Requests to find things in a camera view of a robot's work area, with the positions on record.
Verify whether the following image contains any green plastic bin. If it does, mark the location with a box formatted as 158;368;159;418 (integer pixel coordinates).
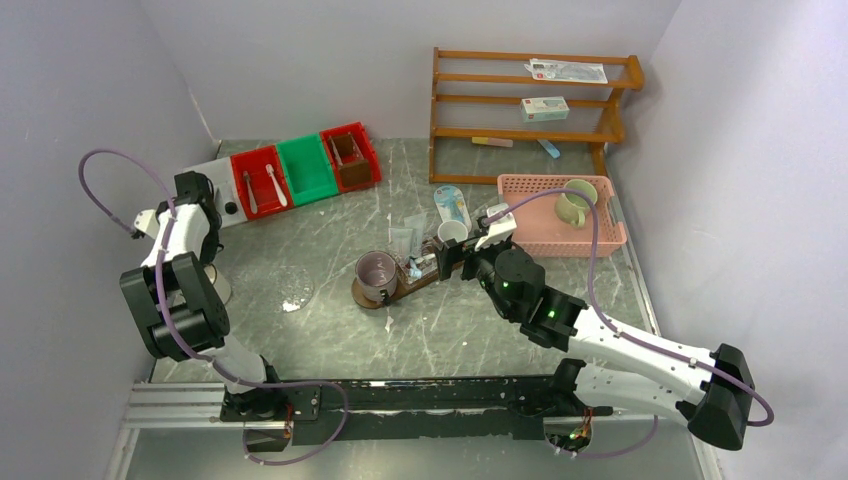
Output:
275;134;339;206

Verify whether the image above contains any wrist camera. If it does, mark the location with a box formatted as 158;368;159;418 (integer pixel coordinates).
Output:
131;209;160;240
475;203;517;251

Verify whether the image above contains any white enamel mug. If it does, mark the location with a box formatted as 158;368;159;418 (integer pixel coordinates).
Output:
204;264;232;305

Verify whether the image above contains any pale green mug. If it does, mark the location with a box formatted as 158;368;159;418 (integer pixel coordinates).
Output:
554;179;598;229

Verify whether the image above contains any red bin with holder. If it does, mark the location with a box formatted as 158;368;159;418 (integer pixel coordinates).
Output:
319;122;382;194

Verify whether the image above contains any white plastic bin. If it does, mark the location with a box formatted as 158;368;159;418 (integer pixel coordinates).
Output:
181;157;247;228

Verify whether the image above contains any brown wooden block holder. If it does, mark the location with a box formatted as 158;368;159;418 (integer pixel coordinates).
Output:
329;133;372;190

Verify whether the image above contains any yellow pink marker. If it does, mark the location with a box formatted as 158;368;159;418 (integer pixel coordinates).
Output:
471;137;514;148

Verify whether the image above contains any grey toothbrush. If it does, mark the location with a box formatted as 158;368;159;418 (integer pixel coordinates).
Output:
242;171;258;215

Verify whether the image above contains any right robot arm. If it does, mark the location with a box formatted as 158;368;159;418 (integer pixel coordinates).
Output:
435;237;763;451

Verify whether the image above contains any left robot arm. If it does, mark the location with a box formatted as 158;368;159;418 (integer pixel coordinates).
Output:
120;171;290;421

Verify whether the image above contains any pink plastic basket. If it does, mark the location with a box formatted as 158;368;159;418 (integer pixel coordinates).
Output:
497;174;628;258

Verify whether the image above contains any grey-blue mug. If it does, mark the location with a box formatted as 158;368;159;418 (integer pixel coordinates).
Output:
437;220;469;243

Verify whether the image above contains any cream toothbrush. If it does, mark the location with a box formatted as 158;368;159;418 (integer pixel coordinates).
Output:
265;164;288;208

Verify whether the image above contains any plastic packet on top shelf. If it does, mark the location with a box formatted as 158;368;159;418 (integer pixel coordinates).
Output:
524;58;608;84

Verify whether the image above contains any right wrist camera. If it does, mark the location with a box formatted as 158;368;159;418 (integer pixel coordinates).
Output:
475;203;517;251

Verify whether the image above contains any oval dark wooden tray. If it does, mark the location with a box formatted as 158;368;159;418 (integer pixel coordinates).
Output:
351;267;438;309

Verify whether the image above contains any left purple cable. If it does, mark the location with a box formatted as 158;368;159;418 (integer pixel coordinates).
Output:
78;148;351;468

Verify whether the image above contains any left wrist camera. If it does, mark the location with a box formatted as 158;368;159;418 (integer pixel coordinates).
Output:
131;209;160;240

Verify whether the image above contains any purple mug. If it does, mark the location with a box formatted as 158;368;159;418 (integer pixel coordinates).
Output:
355;251;398;306

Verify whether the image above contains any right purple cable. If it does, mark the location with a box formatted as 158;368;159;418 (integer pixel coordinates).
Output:
486;188;776;461

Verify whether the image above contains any toothpaste tube red cap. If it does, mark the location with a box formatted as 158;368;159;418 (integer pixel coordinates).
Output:
388;227;414;264

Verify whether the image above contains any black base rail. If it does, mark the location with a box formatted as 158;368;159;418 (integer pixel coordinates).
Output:
219;374;613;452

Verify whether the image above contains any small white box on shelf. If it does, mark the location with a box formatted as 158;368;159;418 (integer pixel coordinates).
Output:
520;96;570;123

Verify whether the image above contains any purple cable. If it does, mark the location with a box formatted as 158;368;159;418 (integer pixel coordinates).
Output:
78;148;351;468
486;188;776;461

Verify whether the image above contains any wooden shelf rack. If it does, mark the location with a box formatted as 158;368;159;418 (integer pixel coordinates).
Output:
428;47;645;185

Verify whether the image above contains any red bin with toothbrushes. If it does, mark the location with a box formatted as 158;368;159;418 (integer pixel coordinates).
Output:
230;145;295;221

